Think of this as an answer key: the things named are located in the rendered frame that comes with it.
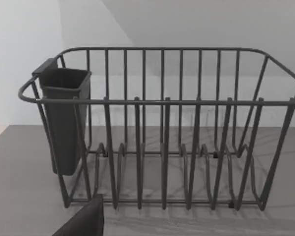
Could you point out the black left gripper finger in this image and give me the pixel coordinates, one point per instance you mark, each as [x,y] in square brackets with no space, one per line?
[89,220]

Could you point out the dark grey cutlery holder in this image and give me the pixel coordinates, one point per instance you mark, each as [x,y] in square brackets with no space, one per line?
[64,118]

